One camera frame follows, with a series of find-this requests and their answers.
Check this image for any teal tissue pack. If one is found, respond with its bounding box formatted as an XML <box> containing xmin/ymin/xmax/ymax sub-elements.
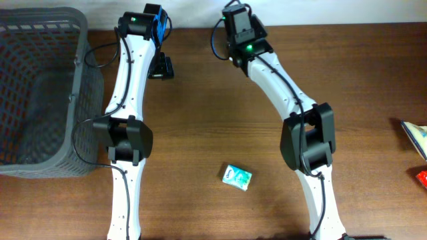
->
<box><xmin>222</xmin><ymin>165</ymin><xmax>252</xmax><ymax>191</ymax></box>

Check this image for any yellow snack bag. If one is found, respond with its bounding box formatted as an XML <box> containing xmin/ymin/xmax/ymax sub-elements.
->
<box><xmin>401</xmin><ymin>121</ymin><xmax>426</xmax><ymax>161</ymax></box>

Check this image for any red Hacks candy bag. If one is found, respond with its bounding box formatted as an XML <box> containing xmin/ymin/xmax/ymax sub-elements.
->
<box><xmin>416</xmin><ymin>171</ymin><xmax>427</xmax><ymax>188</ymax></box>

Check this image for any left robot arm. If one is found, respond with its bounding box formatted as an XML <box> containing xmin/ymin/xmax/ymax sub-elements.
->
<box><xmin>93</xmin><ymin>3</ymin><xmax>174</xmax><ymax>240</ymax></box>

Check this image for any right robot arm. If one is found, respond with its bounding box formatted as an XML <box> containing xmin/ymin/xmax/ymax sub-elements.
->
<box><xmin>222</xmin><ymin>1</ymin><xmax>347</xmax><ymax>239</ymax></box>

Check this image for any grey plastic mesh basket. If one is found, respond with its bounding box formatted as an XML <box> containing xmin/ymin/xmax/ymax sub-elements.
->
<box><xmin>1</xmin><ymin>7</ymin><xmax>104</xmax><ymax>179</ymax></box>

